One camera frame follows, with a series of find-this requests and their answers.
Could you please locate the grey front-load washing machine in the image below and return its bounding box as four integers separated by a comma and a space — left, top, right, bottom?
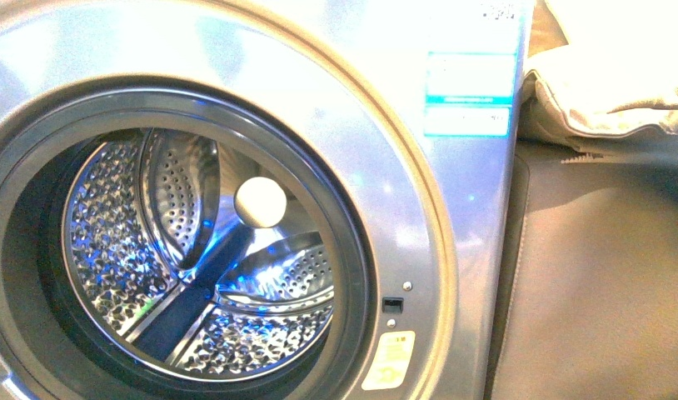
0, 1, 534, 399

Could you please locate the round grey drum hub cap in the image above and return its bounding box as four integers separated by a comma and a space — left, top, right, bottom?
234, 177, 287, 228

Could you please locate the steel perforated washer drum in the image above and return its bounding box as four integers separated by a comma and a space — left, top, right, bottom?
60, 127, 334, 383

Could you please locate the orange warning sticker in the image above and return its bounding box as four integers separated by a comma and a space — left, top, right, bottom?
361, 331, 416, 391

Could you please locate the blue white energy label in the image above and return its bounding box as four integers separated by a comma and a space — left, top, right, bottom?
423, 1, 527, 137

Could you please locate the brown leather sofa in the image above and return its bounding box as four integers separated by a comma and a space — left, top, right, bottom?
483, 0, 678, 400

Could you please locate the beige cushion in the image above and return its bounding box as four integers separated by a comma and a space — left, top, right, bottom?
518, 1, 678, 155

